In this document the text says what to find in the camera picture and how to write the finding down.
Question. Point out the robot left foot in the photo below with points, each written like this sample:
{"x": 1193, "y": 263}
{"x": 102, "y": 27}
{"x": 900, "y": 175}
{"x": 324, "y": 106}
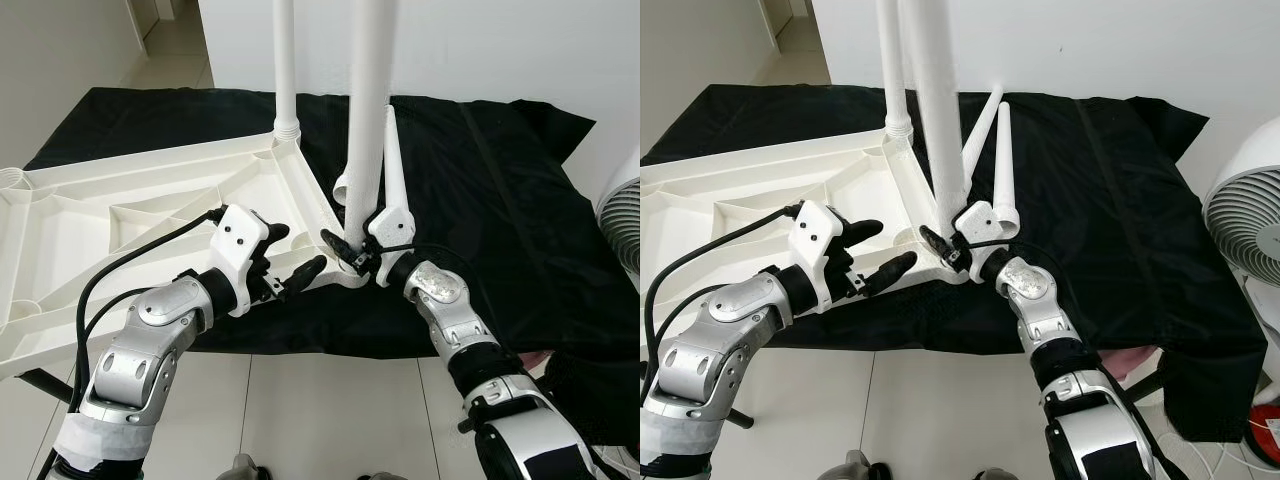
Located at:
{"x": 247, "y": 468}
{"x": 853, "y": 467}

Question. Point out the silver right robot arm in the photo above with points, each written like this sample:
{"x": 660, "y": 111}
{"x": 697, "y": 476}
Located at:
{"x": 1030, "y": 290}
{"x": 435, "y": 290}

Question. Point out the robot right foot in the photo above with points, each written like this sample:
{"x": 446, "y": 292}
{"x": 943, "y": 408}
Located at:
{"x": 997, "y": 474}
{"x": 375, "y": 475}

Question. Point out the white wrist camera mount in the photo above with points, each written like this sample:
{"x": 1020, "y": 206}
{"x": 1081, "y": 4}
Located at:
{"x": 818, "y": 240}
{"x": 240, "y": 245}
{"x": 975, "y": 215}
{"x": 395, "y": 220}

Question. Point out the white plastic children table top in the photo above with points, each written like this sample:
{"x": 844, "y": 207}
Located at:
{"x": 150, "y": 200}
{"x": 760, "y": 195}

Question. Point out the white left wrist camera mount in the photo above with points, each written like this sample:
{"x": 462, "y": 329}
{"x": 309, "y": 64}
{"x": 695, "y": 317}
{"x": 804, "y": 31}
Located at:
{"x": 818, "y": 240}
{"x": 240, "y": 245}

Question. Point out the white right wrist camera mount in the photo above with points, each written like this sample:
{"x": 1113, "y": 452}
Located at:
{"x": 975, "y": 215}
{"x": 395, "y": 220}

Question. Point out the black tablecloth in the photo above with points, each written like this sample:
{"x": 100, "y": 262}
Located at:
{"x": 520, "y": 220}
{"x": 1120, "y": 220}

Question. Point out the pink cushion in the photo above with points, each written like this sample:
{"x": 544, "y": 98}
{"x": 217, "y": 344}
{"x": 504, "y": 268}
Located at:
{"x": 532, "y": 360}
{"x": 1130, "y": 360}

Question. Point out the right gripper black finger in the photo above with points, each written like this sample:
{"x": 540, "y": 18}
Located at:
{"x": 936, "y": 243}
{"x": 338, "y": 247}

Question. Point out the red object on floor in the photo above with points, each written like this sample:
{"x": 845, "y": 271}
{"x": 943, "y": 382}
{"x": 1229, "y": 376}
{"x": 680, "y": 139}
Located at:
{"x": 1268, "y": 435}

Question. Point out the white round fan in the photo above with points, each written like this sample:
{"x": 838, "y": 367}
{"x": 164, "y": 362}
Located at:
{"x": 1240, "y": 230}
{"x": 622, "y": 215}

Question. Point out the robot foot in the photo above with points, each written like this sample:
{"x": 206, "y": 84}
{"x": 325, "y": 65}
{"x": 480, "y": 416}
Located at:
{"x": 247, "y": 468}
{"x": 375, "y": 475}
{"x": 997, "y": 474}
{"x": 853, "y": 467}

